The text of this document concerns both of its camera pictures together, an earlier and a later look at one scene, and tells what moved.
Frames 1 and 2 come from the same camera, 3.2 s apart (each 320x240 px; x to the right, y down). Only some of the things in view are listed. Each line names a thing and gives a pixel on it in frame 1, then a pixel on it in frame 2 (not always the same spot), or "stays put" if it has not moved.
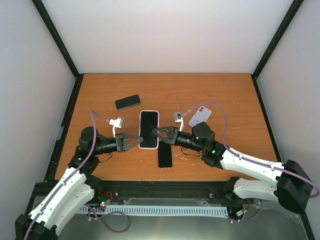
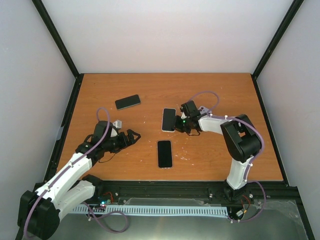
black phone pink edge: x=165 y=156 stays put
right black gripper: x=172 y=134 → x=177 y=127
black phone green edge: x=127 y=101 stays put
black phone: x=149 y=121 → x=168 y=119
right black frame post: x=273 y=43 stays put
